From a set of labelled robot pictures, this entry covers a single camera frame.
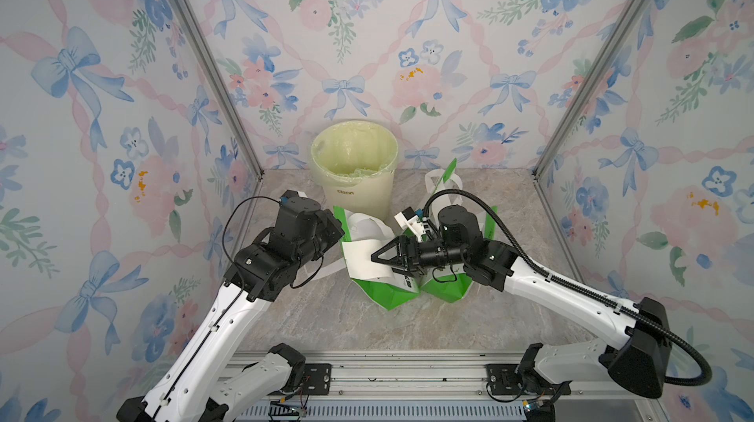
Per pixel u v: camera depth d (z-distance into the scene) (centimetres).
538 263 51
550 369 61
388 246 61
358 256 63
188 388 37
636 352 38
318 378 75
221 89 93
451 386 73
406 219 65
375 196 87
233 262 44
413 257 58
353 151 100
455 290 81
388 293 71
